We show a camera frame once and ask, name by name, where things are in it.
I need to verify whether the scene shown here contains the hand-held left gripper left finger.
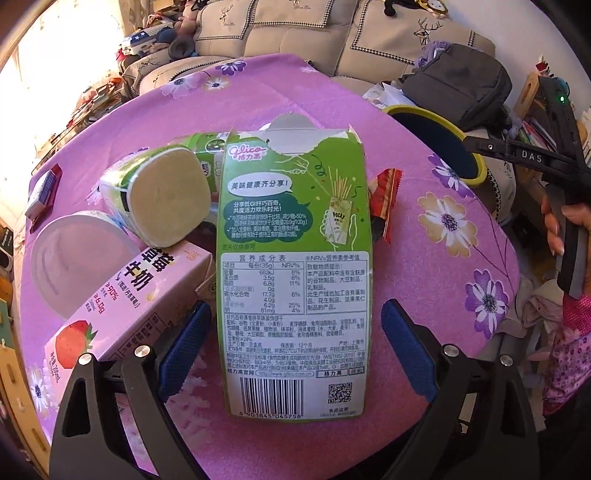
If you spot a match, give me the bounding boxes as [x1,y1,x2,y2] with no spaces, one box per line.
[48,300,218,480]

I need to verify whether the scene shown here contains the green labelled plastic cup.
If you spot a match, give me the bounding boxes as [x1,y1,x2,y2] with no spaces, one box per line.
[173,130,232,204]

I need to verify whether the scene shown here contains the purple floral tablecloth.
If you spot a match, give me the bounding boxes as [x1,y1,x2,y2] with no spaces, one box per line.
[18,53,520,480]

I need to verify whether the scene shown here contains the green snack box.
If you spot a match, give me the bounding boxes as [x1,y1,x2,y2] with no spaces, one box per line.
[216,113,374,421]

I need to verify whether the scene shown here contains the blue starred cloth bag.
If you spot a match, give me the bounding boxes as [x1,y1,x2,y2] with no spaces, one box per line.
[121,27,176,57]

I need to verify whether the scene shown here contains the small red blue box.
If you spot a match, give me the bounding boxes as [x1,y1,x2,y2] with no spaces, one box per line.
[24,164,63,220]

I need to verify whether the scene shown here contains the red snack wrapper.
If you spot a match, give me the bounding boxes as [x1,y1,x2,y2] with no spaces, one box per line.
[367,168,403,243]

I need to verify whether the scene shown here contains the yellow rimmed dark blue bin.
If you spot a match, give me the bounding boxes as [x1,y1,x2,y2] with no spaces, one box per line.
[385,105,488,185]

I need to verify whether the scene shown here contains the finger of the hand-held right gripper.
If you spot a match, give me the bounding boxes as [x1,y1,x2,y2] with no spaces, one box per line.
[462,134,573,174]

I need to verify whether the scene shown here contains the wooden bookshelf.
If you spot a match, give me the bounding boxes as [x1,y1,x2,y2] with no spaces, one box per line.
[512,55,591,162]

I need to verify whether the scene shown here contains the green white cup beige bottom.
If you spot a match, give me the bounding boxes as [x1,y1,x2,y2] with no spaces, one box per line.
[99,144,213,248]

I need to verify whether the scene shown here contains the beige fabric sofa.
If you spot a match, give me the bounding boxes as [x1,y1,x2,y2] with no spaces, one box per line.
[122,0,518,222]

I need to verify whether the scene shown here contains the pink strawberry milk carton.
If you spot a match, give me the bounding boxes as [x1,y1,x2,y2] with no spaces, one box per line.
[44,239,218,407]

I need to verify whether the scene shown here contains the person's pink patterned clothing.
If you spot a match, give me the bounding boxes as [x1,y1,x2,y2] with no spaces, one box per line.
[542,295,591,416]

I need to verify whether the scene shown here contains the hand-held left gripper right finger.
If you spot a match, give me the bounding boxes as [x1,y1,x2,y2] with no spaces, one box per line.
[381,298,541,480]

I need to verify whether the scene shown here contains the person's right hand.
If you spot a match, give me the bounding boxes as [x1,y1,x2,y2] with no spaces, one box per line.
[542,194,591,257]

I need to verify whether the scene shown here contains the purple plush toy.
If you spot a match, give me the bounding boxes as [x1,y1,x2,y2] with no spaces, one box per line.
[418,41,451,61]

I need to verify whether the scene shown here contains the white papers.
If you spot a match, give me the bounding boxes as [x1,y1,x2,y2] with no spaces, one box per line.
[362,80,411,112]

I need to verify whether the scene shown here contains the heap of plush toys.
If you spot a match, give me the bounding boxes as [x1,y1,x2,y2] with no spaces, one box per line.
[175,0,208,34]

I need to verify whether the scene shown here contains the grey backpack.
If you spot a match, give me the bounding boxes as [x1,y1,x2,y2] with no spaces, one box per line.
[399,44,513,132]

